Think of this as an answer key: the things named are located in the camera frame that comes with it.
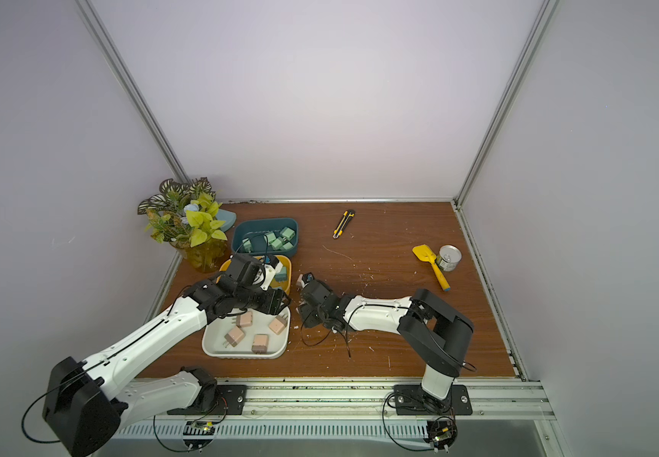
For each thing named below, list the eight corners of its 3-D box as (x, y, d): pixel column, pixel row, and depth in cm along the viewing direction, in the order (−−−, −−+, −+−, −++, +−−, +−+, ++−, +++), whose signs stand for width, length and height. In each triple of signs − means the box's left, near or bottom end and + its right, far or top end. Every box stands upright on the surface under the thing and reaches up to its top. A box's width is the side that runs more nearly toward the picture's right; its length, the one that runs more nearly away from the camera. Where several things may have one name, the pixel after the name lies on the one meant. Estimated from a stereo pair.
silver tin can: (439, 271, 99) (442, 264, 95) (433, 251, 104) (437, 244, 101) (460, 271, 99) (465, 264, 95) (454, 251, 104) (458, 244, 101)
